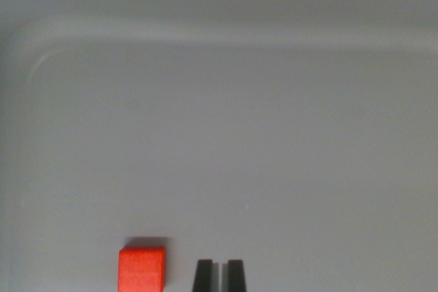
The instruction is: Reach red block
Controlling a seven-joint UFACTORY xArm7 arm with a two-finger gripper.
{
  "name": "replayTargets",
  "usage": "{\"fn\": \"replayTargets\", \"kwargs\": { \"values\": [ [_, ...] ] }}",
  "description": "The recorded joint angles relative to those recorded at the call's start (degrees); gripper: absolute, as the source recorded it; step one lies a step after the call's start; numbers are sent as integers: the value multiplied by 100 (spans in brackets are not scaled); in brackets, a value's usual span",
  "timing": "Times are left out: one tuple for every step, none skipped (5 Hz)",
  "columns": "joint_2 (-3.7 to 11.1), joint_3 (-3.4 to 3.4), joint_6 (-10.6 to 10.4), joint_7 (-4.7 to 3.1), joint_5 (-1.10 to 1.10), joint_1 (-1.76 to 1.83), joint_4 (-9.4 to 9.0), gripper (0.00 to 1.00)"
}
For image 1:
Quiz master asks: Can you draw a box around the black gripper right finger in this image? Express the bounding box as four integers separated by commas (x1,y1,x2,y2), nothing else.
221,259,248,292

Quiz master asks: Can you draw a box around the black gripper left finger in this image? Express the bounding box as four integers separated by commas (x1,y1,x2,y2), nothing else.
192,259,220,292

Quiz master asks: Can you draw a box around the red block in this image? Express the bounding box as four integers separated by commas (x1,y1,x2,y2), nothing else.
118,245,167,292

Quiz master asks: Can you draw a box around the grey plastic bin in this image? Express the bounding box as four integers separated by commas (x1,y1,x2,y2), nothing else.
0,0,438,292

